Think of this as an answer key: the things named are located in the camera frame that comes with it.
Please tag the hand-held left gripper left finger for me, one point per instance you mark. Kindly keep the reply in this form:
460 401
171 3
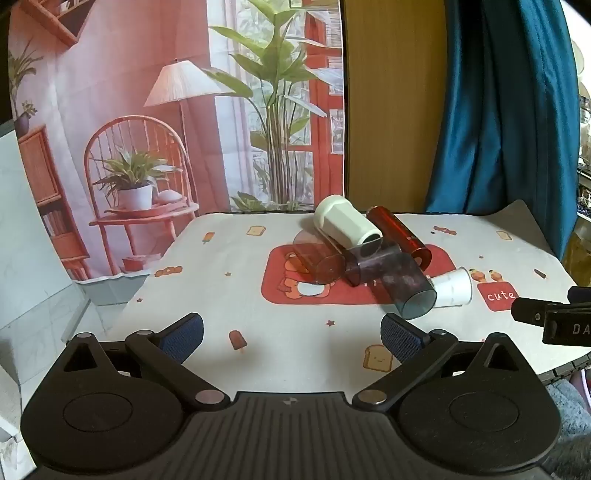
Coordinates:
182 336

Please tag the printed room wall tapestry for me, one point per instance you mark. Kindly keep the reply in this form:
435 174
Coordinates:
184 138

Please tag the red transparent tall cup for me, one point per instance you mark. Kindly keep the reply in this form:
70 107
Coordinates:
400 233

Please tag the dark grey transparent cup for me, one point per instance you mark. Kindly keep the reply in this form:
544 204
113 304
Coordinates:
392 280

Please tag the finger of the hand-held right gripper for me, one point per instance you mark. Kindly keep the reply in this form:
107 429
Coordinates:
531 312

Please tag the brown transparent cup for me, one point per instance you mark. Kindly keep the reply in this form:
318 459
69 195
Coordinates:
319 263

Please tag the printed cartoon tablecloth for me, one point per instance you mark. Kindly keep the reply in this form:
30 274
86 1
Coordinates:
286 332

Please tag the white paper cup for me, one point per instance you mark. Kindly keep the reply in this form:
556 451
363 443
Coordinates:
453 288

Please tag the blue curtain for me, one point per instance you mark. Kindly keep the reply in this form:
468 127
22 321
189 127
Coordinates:
503 115

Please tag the grey fluffy cloth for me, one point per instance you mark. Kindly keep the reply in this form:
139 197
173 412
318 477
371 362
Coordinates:
570 415

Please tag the white ribbed cup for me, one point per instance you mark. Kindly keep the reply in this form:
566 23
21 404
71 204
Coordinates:
345 225

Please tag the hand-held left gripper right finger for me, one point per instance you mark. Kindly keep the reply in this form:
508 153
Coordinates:
400 339

